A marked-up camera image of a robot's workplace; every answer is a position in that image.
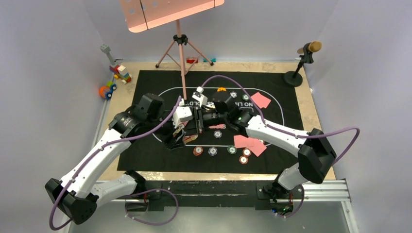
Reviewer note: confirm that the pink music stand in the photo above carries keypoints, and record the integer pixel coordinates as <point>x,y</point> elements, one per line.
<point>142,15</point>

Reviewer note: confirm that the blue poker chip stack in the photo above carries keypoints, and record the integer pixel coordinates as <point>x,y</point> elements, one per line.
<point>212,151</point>

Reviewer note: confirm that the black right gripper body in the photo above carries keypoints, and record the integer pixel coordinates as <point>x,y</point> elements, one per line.
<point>214,118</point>

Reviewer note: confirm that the colourful toy block train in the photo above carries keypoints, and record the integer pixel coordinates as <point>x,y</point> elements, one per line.
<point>120,72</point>

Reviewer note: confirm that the green poker chip stack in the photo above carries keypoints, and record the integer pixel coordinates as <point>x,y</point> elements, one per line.
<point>231,149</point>

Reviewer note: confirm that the green chips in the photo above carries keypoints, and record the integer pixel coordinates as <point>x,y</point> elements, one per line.
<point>245,97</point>

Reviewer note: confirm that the blue chips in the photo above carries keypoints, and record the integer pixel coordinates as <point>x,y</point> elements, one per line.
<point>233,94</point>

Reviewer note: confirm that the aluminium mounting rail frame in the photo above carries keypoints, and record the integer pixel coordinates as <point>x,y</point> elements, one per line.
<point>226,206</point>

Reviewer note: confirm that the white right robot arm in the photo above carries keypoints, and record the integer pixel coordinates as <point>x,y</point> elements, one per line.
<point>312,149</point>

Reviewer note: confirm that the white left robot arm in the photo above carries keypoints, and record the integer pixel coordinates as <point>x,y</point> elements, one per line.
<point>78,196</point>

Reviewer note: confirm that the small red toy block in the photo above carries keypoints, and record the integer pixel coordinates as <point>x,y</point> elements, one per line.
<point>192,60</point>

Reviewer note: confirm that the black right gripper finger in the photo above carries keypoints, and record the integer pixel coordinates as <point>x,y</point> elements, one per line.
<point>194,127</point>
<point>198,116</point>

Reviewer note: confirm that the grey toy block tower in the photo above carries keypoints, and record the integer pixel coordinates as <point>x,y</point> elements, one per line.
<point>106,50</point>

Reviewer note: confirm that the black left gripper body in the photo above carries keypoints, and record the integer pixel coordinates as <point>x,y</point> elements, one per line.
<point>166,130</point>

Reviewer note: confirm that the small teal toy block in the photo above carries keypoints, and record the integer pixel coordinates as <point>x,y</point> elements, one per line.
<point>210,60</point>

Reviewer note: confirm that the face-down burn card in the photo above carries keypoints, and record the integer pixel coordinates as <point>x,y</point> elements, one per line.
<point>219,126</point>

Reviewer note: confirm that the red playing card box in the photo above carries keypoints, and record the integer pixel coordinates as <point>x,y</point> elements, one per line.
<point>190,138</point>

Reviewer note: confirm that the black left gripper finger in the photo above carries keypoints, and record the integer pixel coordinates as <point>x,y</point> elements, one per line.
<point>174,143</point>
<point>178,133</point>

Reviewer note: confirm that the yellow big blind button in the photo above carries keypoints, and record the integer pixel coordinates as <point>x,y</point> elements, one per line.
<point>221,89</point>

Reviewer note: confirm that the lone blue chip mid-table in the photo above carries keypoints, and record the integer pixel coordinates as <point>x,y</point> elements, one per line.
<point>217,134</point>

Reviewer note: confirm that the red poker chip stack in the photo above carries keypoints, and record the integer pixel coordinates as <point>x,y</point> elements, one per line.
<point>197,151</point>

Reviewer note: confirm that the orange blue toy wheel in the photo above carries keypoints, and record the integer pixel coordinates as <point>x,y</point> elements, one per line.
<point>106,92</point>

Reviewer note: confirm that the gold microphone on stand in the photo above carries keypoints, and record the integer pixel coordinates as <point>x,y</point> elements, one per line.
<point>294,78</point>

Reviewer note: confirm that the red chips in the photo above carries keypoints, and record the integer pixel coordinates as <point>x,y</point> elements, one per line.
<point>246,153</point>

